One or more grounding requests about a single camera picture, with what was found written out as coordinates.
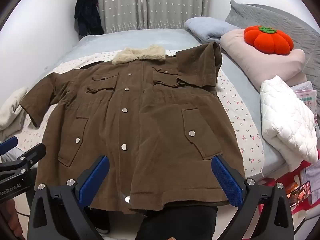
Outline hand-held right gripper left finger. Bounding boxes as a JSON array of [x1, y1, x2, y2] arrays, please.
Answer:
[[27, 155, 110, 240]]

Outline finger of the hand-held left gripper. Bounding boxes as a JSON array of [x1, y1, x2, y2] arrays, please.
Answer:
[[0, 136, 19, 156], [0, 143, 47, 175]]

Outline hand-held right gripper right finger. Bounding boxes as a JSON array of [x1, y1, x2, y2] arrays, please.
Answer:
[[211, 154, 294, 240]]

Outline brown coat with fleece collar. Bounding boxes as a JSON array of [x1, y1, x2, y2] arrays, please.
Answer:
[[19, 41, 247, 214]]

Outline white fleece cloth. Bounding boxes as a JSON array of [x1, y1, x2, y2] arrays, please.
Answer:
[[0, 87, 29, 132]]

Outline person's black pants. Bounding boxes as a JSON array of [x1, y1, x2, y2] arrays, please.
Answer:
[[86, 205, 218, 240]]

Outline cherry print blanket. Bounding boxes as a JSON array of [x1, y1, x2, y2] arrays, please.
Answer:
[[15, 49, 265, 178]]

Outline smartphone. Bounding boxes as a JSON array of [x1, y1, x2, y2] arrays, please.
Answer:
[[287, 181, 312, 206]]

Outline white quilted jacket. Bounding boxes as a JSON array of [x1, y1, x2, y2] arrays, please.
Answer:
[[260, 75, 319, 172]]

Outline pink pillow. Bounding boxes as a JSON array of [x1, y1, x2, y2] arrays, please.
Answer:
[[220, 29, 307, 90]]

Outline orange pumpkin cushion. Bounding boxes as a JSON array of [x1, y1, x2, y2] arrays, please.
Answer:
[[244, 25, 293, 55]]

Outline bed with light blue sheet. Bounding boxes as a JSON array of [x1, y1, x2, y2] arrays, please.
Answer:
[[37, 27, 288, 172]]

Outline dark hanging garment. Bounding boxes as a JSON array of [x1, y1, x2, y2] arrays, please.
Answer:
[[74, 0, 105, 39]]

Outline blue-grey pillow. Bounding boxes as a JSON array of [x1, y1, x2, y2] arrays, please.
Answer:
[[184, 17, 242, 44]]

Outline grey quilted bedspread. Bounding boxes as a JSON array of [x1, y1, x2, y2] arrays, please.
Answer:
[[225, 0, 320, 127]]

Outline grey star print curtain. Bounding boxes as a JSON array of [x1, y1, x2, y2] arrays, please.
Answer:
[[94, 0, 211, 34]]

